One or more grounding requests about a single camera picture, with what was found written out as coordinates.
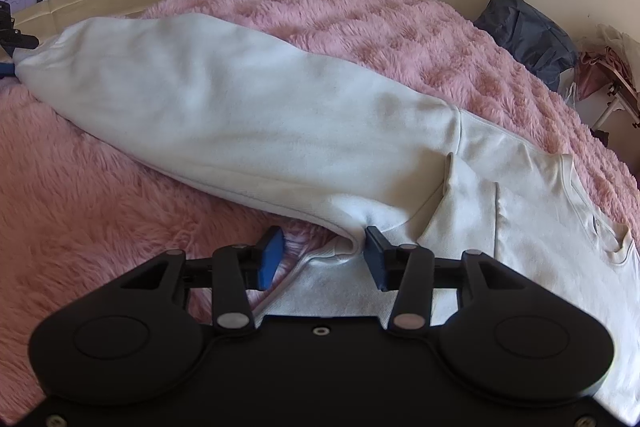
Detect pink clothes on table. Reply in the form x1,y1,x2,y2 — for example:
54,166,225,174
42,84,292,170
574,47,632,102

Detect small folding table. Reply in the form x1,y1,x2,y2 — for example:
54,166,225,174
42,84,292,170
589,57,640,134

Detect dark blue bag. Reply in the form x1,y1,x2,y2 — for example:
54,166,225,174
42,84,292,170
473,0,579,92

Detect clear plastic bag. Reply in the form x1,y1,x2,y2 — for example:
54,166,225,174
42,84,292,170
596,24,640,72

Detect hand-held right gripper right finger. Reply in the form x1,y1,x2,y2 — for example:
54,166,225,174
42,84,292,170
364,226,526,338

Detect pink fluffy blanket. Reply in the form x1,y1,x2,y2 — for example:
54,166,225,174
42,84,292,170
0,0,640,425

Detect white printed t-shirt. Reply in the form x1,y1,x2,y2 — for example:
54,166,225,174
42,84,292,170
12,12,640,413

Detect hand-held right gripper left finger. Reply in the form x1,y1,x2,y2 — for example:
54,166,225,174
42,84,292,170
117,226,285,338

